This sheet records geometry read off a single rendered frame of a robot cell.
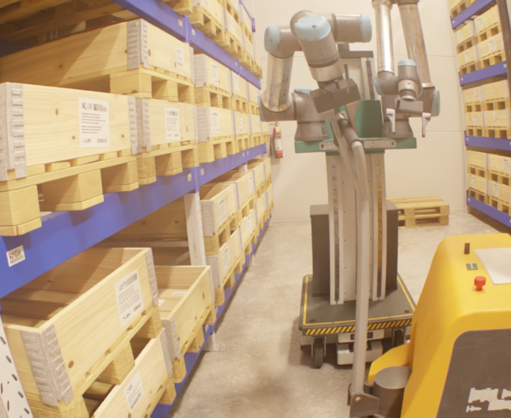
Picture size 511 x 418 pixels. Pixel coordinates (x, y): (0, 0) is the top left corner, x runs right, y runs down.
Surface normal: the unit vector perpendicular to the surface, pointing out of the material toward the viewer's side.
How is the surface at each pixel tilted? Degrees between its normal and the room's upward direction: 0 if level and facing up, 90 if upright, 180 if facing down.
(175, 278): 90
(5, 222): 90
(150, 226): 90
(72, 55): 90
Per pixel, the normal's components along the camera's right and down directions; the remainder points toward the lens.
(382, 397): -0.72, 0.15
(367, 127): -0.14, 0.15
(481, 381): -0.37, 0.16
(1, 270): 0.99, -0.06
